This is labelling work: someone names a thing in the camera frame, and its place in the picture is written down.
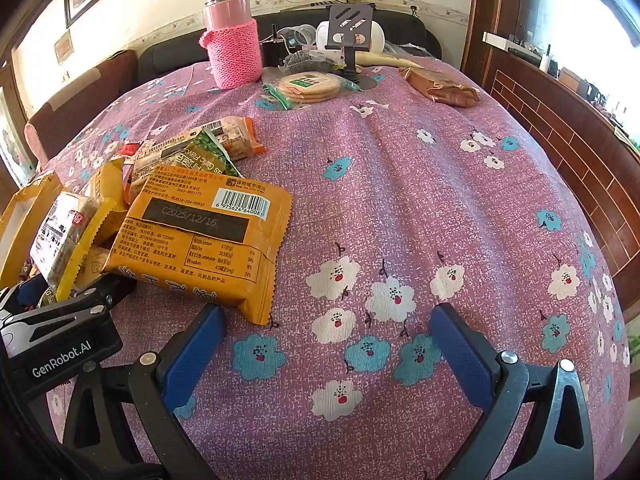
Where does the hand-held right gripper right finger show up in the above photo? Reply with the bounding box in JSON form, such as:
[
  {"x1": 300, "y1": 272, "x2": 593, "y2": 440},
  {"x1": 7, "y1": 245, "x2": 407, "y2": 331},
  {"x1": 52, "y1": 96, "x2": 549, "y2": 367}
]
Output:
[{"x1": 430, "y1": 303, "x2": 596, "y2": 480}]

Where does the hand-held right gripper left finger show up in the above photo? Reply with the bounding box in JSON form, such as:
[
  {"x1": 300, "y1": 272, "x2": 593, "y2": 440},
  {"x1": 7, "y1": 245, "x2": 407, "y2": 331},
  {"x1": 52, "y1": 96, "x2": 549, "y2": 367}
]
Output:
[{"x1": 62, "y1": 304, "x2": 227, "y2": 480}]

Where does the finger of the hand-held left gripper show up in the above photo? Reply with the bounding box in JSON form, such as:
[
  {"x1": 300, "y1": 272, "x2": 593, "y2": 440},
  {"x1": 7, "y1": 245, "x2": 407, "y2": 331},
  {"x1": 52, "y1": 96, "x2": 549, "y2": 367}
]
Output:
[
  {"x1": 0, "y1": 277, "x2": 51, "y2": 323},
  {"x1": 47, "y1": 274, "x2": 138, "y2": 323}
]

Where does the yellow cardboard box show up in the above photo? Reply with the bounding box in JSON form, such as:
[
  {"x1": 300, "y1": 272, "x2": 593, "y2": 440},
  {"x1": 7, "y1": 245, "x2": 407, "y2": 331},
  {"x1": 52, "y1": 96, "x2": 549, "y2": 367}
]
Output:
[{"x1": 0, "y1": 170, "x2": 66, "y2": 287}]

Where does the large orange snack packet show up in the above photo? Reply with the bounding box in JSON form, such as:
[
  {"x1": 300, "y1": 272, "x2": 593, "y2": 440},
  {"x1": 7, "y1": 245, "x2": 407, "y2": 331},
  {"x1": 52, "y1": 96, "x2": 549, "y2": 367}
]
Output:
[{"x1": 100, "y1": 165, "x2": 294, "y2": 326}]

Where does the pale yellow toast-print packet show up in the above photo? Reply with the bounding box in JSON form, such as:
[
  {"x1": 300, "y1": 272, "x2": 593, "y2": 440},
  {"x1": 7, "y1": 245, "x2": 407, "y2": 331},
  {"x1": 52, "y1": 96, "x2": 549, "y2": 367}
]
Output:
[{"x1": 74, "y1": 246, "x2": 112, "y2": 292}]

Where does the yellow snack packet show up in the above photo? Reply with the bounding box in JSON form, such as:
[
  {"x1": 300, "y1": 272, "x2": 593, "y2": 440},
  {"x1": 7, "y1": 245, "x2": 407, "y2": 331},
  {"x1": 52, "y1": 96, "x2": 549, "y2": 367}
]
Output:
[{"x1": 86, "y1": 157, "x2": 129, "y2": 212}]

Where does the long brown bread packet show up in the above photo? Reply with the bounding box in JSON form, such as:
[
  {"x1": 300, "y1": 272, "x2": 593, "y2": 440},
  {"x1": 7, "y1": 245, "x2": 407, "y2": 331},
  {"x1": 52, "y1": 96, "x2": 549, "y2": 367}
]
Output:
[{"x1": 120, "y1": 127, "x2": 226, "y2": 177}]

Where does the green snack packet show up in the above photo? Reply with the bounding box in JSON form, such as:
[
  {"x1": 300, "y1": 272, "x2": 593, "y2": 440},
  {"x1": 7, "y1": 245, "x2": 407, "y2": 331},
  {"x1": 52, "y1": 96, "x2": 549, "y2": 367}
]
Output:
[{"x1": 192, "y1": 129, "x2": 242, "y2": 179}]

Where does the pink floral tablecloth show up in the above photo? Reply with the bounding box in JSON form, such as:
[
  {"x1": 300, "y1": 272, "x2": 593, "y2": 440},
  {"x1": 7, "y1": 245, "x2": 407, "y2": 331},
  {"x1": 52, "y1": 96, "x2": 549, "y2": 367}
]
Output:
[{"x1": 37, "y1": 55, "x2": 632, "y2": 480}]

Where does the red-brown armchair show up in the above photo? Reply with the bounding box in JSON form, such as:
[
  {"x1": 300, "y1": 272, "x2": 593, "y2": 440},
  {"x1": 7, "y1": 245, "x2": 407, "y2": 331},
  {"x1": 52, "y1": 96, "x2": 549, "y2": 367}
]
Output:
[{"x1": 24, "y1": 50, "x2": 140, "y2": 167}]

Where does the clear orange-end cracker packet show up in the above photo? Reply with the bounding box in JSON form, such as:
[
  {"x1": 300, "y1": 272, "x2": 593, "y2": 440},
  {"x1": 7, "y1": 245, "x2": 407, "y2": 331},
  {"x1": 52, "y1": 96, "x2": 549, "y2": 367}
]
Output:
[{"x1": 202, "y1": 116, "x2": 266, "y2": 162}]

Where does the black sofa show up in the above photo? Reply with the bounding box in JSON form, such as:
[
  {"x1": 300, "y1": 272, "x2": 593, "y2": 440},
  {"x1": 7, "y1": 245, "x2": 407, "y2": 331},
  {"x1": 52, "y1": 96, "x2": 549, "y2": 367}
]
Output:
[{"x1": 137, "y1": 7, "x2": 443, "y2": 82}]

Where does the wooden display cabinet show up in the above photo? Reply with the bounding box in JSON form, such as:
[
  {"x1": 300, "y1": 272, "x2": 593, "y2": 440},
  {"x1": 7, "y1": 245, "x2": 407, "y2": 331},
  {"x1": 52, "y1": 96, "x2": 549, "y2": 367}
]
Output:
[{"x1": 460, "y1": 0, "x2": 640, "y2": 311}]

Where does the pink flask with knitted sleeve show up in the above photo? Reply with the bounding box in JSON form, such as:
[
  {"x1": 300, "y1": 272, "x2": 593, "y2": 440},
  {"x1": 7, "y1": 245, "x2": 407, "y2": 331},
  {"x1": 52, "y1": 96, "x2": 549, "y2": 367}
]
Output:
[{"x1": 201, "y1": 0, "x2": 264, "y2": 90}]

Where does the brown snack packet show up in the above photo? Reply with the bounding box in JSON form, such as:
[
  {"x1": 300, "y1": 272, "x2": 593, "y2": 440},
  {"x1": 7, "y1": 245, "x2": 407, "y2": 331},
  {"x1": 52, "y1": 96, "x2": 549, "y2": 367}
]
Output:
[{"x1": 400, "y1": 66, "x2": 482, "y2": 109}]

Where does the round rice cracker packet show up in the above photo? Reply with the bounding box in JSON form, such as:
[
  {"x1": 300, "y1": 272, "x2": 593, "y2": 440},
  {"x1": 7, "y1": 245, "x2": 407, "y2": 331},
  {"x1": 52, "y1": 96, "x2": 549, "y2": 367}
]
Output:
[{"x1": 262, "y1": 71, "x2": 344, "y2": 110}]

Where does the small black stand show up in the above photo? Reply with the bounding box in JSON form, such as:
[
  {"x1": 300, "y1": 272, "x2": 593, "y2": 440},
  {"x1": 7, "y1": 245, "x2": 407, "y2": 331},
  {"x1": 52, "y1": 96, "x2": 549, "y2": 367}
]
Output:
[{"x1": 261, "y1": 24, "x2": 291, "y2": 68}]

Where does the clear mesh-print bag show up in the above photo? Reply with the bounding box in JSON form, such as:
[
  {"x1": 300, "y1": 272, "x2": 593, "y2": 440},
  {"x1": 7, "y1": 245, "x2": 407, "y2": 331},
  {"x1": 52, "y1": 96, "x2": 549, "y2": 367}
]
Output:
[{"x1": 278, "y1": 50, "x2": 347, "y2": 74}]

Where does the beige long packet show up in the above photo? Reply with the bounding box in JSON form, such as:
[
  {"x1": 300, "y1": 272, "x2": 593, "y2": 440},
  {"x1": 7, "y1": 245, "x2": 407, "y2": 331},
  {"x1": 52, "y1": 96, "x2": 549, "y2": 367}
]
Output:
[{"x1": 357, "y1": 52, "x2": 422, "y2": 71}]

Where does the clear plastic bag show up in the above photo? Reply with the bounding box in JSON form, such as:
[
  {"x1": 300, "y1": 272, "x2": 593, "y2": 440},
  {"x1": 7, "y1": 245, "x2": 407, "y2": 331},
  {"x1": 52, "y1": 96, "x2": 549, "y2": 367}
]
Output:
[{"x1": 384, "y1": 40, "x2": 427, "y2": 59}]

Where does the white flat box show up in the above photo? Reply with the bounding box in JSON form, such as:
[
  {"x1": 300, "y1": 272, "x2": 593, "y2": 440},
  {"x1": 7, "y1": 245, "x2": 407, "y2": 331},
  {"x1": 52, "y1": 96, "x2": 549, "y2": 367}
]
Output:
[{"x1": 482, "y1": 31, "x2": 544, "y2": 64}]

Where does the clear plastic cup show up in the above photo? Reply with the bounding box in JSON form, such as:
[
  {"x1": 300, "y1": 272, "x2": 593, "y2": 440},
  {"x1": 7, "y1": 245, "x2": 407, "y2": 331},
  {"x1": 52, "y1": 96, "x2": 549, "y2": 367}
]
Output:
[{"x1": 279, "y1": 24, "x2": 319, "y2": 54}]

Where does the white plastic container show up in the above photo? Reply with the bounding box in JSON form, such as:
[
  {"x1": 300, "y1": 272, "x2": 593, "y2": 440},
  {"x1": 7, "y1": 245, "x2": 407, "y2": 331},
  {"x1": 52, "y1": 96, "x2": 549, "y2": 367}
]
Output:
[{"x1": 316, "y1": 21, "x2": 387, "y2": 54}]

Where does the black phone stand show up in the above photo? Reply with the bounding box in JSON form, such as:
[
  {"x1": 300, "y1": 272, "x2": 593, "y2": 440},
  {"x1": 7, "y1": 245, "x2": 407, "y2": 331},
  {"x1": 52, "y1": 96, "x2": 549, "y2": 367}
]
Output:
[{"x1": 322, "y1": 4, "x2": 389, "y2": 92}]

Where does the small wall plaque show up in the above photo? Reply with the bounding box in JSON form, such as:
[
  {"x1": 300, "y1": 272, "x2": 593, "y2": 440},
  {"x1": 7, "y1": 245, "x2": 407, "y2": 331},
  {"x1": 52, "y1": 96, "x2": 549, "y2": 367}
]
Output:
[{"x1": 53, "y1": 30, "x2": 76, "y2": 66}]

